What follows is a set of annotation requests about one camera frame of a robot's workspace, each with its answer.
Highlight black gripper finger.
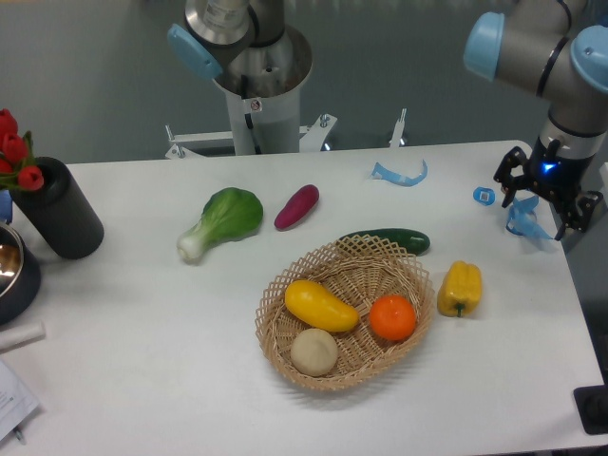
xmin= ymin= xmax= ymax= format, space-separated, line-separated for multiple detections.
xmin=554 ymin=191 xmax=603 ymax=240
xmin=493 ymin=146 xmax=532 ymax=208

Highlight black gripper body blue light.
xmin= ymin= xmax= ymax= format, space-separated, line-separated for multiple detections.
xmin=511 ymin=136 xmax=593 ymax=205

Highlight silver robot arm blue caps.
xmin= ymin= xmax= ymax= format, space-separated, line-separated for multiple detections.
xmin=464 ymin=1 xmax=607 ymax=239

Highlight yellow bell pepper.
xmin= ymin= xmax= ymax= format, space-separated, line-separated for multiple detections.
xmin=437 ymin=260 xmax=483 ymax=317

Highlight blue crumpled tape piece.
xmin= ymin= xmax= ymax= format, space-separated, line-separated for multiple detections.
xmin=505 ymin=195 xmax=553 ymax=239

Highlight dark green cucumber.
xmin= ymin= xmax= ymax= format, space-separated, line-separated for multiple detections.
xmin=341 ymin=228 xmax=431 ymax=256

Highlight blue tape strip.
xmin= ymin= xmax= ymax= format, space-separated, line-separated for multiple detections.
xmin=369 ymin=161 xmax=428 ymax=187

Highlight woven wicker basket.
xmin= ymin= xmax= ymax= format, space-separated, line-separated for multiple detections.
xmin=255 ymin=236 xmax=434 ymax=391

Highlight black device at edge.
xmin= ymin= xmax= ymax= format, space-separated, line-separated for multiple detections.
xmin=573 ymin=385 xmax=607 ymax=435

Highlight orange fruit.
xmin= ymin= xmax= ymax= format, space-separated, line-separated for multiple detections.
xmin=369 ymin=294 xmax=417 ymax=341

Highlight purple sweet potato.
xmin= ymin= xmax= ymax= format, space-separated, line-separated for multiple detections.
xmin=274 ymin=184 xmax=320 ymax=231

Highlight yellow mango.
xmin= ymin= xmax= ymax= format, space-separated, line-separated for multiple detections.
xmin=284 ymin=280 xmax=359 ymax=333

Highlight beige round bun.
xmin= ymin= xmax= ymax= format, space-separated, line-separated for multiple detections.
xmin=291 ymin=329 xmax=338 ymax=377

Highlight green bok choy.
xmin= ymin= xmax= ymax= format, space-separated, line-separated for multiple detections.
xmin=176 ymin=187 xmax=264 ymax=262

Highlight black cylindrical vase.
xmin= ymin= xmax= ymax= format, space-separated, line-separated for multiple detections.
xmin=9 ymin=157 xmax=105 ymax=259

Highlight red tulip bouquet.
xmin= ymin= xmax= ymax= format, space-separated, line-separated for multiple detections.
xmin=1 ymin=108 xmax=45 ymax=192

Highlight dark metal bowl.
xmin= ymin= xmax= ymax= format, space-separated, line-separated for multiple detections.
xmin=1 ymin=222 xmax=42 ymax=325

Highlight white rolled paper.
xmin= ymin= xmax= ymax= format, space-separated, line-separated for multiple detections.
xmin=0 ymin=322 xmax=47 ymax=352

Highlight white paper sheet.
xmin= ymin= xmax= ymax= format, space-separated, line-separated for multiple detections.
xmin=0 ymin=361 xmax=39 ymax=439

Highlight white metal base frame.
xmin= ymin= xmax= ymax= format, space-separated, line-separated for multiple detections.
xmin=164 ymin=107 xmax=409 ymax=160

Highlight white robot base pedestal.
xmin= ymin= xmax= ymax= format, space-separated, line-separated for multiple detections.
xmin=166 ymin=0 xmax=314 ymax=156

